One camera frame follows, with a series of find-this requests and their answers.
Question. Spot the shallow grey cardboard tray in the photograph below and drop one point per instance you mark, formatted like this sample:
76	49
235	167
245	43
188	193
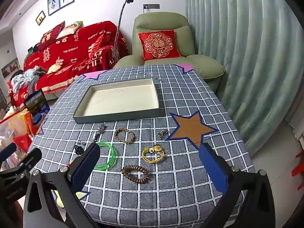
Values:
118	99

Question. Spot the red pillow with white print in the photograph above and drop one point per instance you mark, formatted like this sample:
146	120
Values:
51	36

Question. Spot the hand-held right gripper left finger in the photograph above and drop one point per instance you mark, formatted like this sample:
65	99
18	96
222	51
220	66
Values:
83	168

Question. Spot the black framed portrait photo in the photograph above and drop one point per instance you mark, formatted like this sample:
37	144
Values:
53	4

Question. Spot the green armchair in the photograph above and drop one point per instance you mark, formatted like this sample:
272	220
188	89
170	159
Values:
161	21

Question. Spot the red covered sofa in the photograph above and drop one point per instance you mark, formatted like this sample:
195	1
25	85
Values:
71	49

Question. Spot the small black silver trinket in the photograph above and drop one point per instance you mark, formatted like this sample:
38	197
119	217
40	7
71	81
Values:
78	149

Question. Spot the pile of grey clothes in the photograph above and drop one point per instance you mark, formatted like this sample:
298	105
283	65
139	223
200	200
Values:
26	78

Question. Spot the wall picture with red figures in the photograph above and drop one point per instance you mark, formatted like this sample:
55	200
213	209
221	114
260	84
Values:
9	68

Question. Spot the grey checked tablecloth with stars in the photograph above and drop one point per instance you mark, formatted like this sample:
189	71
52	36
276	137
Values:
166	190

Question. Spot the red plastic stool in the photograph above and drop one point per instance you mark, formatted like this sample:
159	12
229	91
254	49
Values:
298	168

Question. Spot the gooseneck phone holder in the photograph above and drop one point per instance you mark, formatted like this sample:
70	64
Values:
120	21

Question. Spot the grey wall socket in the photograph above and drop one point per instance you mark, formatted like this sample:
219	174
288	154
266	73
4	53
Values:
152	6

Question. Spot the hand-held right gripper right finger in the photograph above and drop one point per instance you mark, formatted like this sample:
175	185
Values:
212	168

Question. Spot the round beige cushion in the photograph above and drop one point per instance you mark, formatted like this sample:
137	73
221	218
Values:
54	68

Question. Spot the green plastic bangle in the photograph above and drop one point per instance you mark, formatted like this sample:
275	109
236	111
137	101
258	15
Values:
115	158

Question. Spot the box with landscape print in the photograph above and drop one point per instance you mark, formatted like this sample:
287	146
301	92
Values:
35	101

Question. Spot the pale green curtain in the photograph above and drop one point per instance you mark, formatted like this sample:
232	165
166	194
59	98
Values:
237	52

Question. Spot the photo print pillow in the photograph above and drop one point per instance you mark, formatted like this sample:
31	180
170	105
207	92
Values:
70	28

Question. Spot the orange shopping bag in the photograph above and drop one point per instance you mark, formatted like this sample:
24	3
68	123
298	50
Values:
17	128

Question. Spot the small black picture frame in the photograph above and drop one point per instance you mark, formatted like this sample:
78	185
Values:
40	17

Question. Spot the red embroidered cushion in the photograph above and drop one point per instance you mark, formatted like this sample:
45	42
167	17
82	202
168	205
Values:
159	45

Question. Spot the blue round tin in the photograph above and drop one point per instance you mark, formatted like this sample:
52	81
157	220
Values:
38	120

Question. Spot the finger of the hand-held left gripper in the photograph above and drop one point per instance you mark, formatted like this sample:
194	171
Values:
29	159
8	150

